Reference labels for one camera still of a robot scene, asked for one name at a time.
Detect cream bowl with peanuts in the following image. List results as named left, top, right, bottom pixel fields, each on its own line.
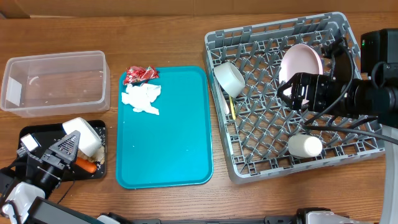
left=62, top=117, right=101, bottom=157

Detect orange carrot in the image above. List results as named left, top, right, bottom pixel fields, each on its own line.
left=75, top=157, right=97, bottom=174

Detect white round plate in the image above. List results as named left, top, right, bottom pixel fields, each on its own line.
left=279, top=44, right=323, bottom=105

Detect white plastic cup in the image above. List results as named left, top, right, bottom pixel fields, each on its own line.
left=287, top=134, right=323, bottom=158

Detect yellow plastic utensil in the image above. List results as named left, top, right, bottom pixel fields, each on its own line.
left=229, top=95, right=236, bottom=120

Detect white plastic fork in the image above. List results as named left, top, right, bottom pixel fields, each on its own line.
left=220, top=91, right=230, bottom=115

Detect grey bowl with peanuts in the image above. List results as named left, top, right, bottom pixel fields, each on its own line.
left=214, top=62, right=246, bottom=98

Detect white napkin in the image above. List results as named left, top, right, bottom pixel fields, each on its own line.
left=121, top=83, right=161, bottom=115

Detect red snack wrapper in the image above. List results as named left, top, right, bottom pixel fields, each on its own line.
left=123, top=66, right=159, bottom=85

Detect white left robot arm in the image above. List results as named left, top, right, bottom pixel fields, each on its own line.
left=1, top=130, right=101, bottom=223

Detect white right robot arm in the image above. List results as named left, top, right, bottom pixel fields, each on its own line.
left=277, top=29, right=397, bottom=223

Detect grey dishwasher rack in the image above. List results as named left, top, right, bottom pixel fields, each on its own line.
left=204, top=12, right=385, bottom=184

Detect black plastic bin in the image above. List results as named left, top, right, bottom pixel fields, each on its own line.
left=16, top=120, right=106, bottom=183

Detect peanut and rice scraps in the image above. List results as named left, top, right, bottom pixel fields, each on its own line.
left=78, top=127, right=106, bottom=170

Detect clear plastic bin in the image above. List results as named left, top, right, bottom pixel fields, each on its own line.
left=1, top=50, right=111, bottom=118

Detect teal plastic tray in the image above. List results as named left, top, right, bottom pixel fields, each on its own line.
left=116, top=66, right=214, bottom=189

